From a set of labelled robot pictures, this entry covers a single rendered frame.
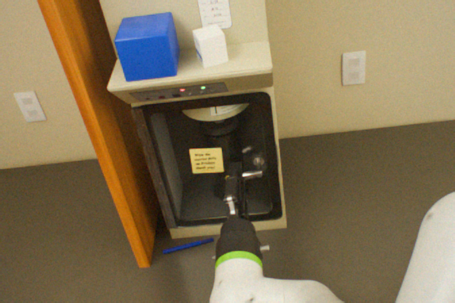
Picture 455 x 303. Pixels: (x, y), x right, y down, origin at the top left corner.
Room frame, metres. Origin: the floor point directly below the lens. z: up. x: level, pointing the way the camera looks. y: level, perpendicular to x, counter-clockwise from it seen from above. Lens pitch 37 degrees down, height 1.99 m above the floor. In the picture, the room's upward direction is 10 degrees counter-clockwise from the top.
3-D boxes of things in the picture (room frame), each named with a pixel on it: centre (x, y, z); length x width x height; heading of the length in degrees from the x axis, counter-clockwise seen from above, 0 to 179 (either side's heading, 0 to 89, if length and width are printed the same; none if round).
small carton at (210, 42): (0.90, 0.00, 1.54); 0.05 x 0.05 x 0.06; 12
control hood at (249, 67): (0.90, 0.05, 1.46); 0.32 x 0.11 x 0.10; 84
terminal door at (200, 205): (0.95, 0.05, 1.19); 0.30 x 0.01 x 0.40; 84
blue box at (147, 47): (0.91, 0.12, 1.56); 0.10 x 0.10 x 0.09; 84
